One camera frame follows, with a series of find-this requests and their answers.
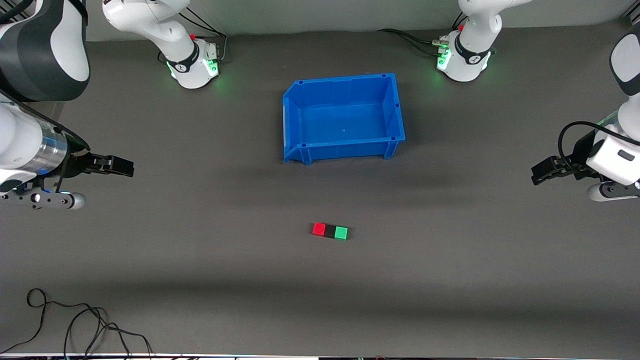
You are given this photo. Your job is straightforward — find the blue plastic bin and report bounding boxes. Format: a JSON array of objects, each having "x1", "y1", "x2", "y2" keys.
[{"x1": 282, "y1": 73, "x2": 406, "y2": 165}]

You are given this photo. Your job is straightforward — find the black base cables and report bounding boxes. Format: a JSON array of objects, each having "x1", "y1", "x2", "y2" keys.
[
  {"x1": 377, "y1": 28, "x2": 451, "y2": 57},
  {"x1": 180, "y1": 10, "x2": 229, "y2": 65}
]

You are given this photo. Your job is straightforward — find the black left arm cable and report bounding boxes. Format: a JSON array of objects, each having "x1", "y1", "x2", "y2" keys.
[{"x1": 557, "y1": 121, "x2": 640, "y2": 167}]

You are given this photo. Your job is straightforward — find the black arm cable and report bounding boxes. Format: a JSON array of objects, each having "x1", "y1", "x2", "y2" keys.
[
  {"x1": 557, "y1": 121, "x2": 640, "y2": 167},
  {"x1": 0, "y1": 89, "x2": 92, "y2": 193}
]

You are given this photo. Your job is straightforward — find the loose black cable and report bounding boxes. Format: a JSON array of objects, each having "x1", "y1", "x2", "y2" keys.
[{"x1": 0, "y1": 288, "x2": 154, "y2": 360}]

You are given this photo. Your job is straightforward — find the black left base cables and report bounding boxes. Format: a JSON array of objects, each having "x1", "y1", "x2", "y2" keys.
[{"x1": 377, "y1": 28, "x2": 451, "y2": 57}]

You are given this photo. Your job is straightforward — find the black right base cables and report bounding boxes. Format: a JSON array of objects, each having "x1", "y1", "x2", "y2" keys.
[{"x1": 180, "y1": 10, "x2": 229, "y2": 65}]

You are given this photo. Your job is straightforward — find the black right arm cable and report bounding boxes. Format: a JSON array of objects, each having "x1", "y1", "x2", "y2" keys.
[{"x1": 0, "y1": 89, "x2": 92, "y2": 193}]

